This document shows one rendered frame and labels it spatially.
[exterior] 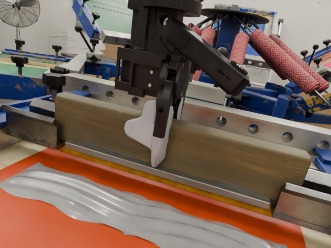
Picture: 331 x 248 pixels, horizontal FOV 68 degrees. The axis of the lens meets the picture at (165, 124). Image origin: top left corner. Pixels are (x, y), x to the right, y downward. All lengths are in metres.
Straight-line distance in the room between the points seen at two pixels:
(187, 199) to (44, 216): 0.18
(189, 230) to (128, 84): 0.19
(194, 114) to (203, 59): 0.27
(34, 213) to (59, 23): 5.47
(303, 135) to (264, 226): 0.25
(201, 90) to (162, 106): 0.32
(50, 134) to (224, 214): 0.28
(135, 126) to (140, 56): 0.09
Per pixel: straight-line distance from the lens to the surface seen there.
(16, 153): 0.46
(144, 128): 0.32
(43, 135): 0.42
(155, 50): 0.32
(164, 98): 0.28
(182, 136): 0.32
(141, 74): 0.31
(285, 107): 0.94
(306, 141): 0.57
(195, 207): 0.35
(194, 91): 0.59
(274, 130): 0.55
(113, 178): 0.38
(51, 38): 5.84
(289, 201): 0.34
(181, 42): 0.30
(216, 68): 0.29
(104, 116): 0.36
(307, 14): 4.56
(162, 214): 0.32
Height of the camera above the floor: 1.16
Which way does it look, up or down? 18 degrees down
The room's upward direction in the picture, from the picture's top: 10 degrees clockwise
